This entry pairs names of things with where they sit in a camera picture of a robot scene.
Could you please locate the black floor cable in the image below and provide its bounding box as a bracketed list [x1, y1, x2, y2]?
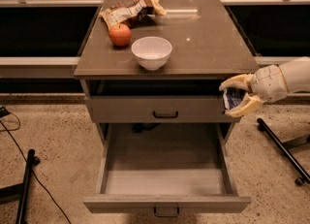
[0, 105, 72, 224]

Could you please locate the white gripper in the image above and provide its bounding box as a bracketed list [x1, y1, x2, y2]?
[219, 65, 288, 118]

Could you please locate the open middle drawer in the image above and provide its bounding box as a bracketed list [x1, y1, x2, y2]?
[83, 123, 251, 217]

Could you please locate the black stand leg right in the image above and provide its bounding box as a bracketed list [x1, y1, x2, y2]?
[257, 118, 310, 186]

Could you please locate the black stand leg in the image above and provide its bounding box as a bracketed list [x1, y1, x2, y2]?
[257, 118, 310, 186]
[0, 149, 40, 224]

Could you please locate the metal railing frame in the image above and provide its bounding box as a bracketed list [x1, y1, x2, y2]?
[0, 0, 310, 80]

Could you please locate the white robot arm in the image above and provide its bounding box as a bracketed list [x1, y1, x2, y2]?
[219, 57, 310, 117]

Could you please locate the white ceramic bowl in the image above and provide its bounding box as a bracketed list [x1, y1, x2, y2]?
[131, 37, 172, 71]

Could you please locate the crumpled chip bag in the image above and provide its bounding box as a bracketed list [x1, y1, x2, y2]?
[100, 0, 167, 29]

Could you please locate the blueberry rxbar wrapper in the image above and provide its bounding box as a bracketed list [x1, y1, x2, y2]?
[223, 87, 246, 110]

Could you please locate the black stand leg left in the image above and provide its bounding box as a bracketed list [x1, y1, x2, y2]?
[0, 149, 40, 224]

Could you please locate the red apple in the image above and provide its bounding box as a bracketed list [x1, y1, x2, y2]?
[108, 24, 132, 47]

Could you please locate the grey drawer cabinet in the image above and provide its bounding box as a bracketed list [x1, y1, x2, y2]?
[75, 0, 258, 138]

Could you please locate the closed top drawer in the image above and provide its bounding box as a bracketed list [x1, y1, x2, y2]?
[85, 96, 240, 123]

